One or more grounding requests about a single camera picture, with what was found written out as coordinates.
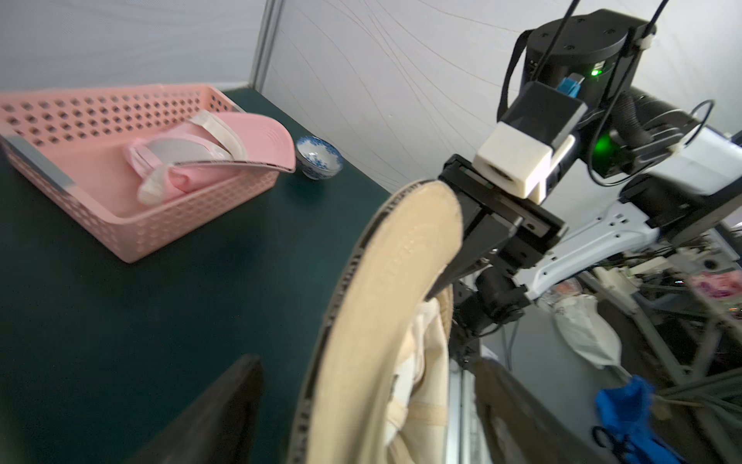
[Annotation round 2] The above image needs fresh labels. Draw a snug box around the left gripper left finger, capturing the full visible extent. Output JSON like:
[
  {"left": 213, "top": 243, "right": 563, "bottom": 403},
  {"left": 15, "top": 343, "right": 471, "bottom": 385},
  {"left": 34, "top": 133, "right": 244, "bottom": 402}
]
[{"left": 128, "top": 355, "right": 264, "bottom": 463}]

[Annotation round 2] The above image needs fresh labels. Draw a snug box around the pink plastic basket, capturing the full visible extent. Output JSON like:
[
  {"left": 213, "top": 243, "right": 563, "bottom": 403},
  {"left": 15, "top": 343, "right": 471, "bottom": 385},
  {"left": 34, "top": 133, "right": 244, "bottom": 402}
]
[{"left": 1, "top": 83, "right": 289, "bottom": 263}]

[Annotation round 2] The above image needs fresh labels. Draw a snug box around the blue white porcelain bowl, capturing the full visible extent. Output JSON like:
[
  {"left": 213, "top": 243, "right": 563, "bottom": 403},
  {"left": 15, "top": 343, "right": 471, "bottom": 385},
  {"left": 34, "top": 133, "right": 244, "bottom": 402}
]
[{"left": 295, "top": 135, "right": 344, "bottom": 181}]

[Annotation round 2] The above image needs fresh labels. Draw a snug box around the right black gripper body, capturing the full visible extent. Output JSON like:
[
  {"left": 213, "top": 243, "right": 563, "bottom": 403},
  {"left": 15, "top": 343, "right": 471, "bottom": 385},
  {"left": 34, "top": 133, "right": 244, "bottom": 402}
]
[{"left": 429, "top": 155, "right": 567, "bottom": 336}]

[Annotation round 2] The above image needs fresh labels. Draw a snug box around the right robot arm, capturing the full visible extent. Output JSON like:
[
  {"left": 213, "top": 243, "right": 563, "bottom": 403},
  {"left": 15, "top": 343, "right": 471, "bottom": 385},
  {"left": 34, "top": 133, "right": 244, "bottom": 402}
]
[{"left": 432, "top": 9, "right": 741, "bottom": 336}]

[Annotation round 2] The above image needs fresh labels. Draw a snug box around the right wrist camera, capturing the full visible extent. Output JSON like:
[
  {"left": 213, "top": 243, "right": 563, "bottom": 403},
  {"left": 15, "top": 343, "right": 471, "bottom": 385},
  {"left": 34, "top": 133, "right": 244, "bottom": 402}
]
[{"left": 473, "top": 82, "right": 587, "bottom": 204}]

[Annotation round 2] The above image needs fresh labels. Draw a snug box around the beige baseball cap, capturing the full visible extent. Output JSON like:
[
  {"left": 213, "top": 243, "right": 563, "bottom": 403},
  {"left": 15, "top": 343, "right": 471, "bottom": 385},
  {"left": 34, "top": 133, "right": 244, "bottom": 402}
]
[{"left": 287, "top": 180, "right": 463, "bottom": 463}]

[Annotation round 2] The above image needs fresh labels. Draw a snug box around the white plastic bag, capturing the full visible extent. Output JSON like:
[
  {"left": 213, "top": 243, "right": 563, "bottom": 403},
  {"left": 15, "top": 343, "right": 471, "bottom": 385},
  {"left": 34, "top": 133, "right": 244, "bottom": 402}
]
[{"left": 539, "top": 294, "right": 622, "bottom": 370}]

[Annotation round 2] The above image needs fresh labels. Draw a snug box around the pink baseball cap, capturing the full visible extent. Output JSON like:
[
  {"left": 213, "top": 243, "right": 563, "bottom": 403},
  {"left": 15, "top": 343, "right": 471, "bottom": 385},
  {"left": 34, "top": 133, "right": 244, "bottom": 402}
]
[{"left": 124, "top": 110, "right": 296, "bottom": 206}]

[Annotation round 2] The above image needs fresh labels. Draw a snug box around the blue cloth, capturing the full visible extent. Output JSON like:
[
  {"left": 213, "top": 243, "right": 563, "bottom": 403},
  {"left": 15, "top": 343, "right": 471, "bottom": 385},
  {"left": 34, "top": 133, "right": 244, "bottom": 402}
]
[{"left": 591, "top": 376, "right": 687, "bottom": 464}]

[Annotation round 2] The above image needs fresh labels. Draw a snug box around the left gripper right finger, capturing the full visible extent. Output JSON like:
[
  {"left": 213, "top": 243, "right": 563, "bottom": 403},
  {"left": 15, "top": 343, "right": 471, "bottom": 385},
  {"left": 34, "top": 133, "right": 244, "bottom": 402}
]
[{"left": 471, "top": 358, "right": 608, "bottom": 464}]

